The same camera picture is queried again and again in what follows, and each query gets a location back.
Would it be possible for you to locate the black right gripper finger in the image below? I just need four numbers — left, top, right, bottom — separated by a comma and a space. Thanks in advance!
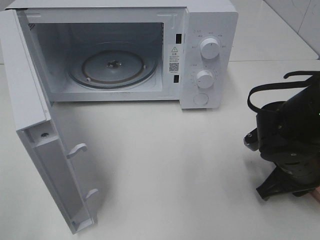
256, 166, 318, 202

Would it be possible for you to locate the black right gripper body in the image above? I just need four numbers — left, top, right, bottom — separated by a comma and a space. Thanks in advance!
276, 154, 320, 197

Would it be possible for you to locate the pink round plate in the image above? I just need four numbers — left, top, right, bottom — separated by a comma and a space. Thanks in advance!
310, 187, 320, 202

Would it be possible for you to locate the round white door button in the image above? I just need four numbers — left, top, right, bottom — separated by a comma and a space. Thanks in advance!
193, 93, 209, 106

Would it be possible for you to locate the white timer knob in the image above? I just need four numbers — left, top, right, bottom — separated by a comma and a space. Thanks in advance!
196, 70, 214, 89

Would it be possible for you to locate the white microwave door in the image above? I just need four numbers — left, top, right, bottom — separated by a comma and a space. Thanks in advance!
0, 9, 97, 234

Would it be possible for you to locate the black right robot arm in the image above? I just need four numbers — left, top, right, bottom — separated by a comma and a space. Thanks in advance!
251, 71, 320, 200

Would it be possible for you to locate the upper white power knob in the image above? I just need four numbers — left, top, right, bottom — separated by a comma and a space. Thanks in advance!
199, 36, 220, 60

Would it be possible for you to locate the white microwave oven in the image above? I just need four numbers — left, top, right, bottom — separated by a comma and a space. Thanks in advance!
5, 0, 238, 109

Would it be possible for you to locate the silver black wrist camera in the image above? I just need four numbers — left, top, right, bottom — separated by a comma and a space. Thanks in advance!
243, 128, 259, 152

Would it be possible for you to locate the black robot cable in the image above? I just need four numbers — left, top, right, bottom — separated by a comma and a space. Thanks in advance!
247, 70, 320, 115

